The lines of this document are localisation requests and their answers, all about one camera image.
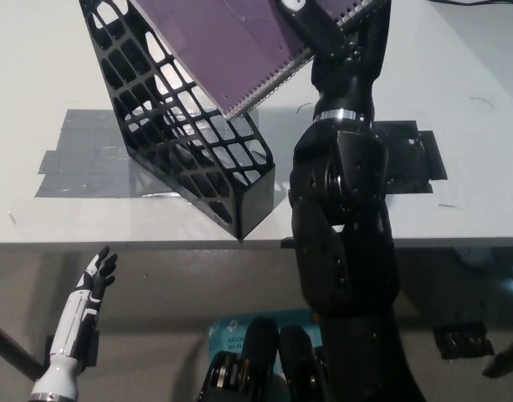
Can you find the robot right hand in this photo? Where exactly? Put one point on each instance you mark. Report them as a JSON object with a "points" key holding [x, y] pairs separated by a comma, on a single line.
{"points": [[344, 84]]}

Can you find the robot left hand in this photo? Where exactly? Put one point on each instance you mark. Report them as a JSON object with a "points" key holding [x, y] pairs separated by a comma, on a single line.
{"points": [[76, 326]]}

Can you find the purple spiral notebook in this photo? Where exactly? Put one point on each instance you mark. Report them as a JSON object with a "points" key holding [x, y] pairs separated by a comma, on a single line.
{"points": [[222, 46]]}

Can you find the black mesh magazine stand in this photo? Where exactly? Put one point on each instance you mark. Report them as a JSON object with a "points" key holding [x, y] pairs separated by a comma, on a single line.
{"points": [[172, 138]]}

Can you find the black diagonal table leg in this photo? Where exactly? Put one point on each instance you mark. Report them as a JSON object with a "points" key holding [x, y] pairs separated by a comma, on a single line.
{"points": [[505, 358], [13, 352]]}

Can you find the black tape square patch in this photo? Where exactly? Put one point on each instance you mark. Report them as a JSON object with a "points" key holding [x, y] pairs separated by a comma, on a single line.
{"points": [[411, 159]]}

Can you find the teal router box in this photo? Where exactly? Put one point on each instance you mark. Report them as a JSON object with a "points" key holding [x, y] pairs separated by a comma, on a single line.
{"points": [[229, 333]]}

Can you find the grey tape patch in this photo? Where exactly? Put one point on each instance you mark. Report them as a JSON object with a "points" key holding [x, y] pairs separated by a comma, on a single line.
{"points": [[88, 167]]}

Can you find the small black tape strip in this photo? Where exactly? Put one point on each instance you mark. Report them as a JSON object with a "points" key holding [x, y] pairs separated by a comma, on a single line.
{"points": [[286, 242]]}

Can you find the grey blue rounded object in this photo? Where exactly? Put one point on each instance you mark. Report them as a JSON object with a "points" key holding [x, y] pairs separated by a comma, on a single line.
{"points": [[499, 272]]}

